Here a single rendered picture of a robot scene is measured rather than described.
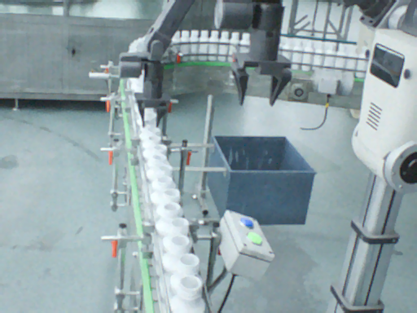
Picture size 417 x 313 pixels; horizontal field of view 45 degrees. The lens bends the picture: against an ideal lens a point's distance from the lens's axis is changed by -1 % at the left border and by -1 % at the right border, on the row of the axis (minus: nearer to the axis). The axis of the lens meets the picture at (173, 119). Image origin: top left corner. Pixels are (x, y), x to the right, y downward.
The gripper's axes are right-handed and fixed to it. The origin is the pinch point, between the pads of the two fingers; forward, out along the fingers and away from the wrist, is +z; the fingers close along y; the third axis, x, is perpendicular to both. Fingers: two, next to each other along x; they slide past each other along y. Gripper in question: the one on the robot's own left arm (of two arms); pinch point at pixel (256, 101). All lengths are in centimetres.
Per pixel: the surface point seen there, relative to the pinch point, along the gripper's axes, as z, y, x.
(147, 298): 39.9, -20.7, -10.7
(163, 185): 23.7, -16.5, 7.9
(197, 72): 46, 23, 178
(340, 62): 33, 100, 163
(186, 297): 24.8, -16.5, -27.6
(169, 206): 24.0, -16.0, -0.7
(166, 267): 28.0, -18.2, -16.0
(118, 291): 45, -26, -2
